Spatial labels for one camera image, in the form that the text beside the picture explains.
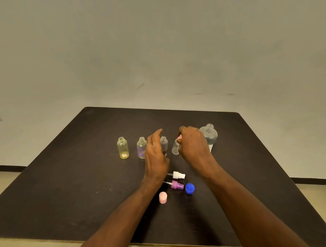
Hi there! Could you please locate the person's left hand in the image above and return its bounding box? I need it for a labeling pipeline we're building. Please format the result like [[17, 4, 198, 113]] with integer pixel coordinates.
[[144, 129, 170, 183]]

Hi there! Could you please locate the person's right hand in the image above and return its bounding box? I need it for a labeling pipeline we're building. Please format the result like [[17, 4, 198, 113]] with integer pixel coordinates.
[[177, 126, 217, 176]]

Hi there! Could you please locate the person's left forearm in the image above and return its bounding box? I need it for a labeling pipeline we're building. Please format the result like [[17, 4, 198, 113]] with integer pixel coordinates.
[[81, 177, 165, 247]]

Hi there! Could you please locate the person's right forearm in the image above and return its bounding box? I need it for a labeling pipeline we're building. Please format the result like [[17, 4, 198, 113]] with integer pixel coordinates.
[[202, 159, 310, 247]]

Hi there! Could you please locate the small clear plastic bottle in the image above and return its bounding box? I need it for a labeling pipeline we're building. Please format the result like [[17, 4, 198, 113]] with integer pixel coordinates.
[[160, 136, 168, 157]]

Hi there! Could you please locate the purple spray pump head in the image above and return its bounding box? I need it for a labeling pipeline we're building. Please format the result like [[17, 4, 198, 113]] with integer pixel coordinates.
[[163, 180, 185, 190]]

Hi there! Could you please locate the large round clear bottle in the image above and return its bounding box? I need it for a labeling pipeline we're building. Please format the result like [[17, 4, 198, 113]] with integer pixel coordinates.
[[199, 123, 218, 146]]

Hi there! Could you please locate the small clear purple-tinted bottle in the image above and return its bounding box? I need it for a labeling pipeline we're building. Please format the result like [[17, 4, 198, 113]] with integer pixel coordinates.
[[137, 137, 147, 159]]

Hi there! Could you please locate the small yellow plastic bottle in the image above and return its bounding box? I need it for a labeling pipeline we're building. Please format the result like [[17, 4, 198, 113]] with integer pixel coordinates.
[[117, 137, 129, 160]]

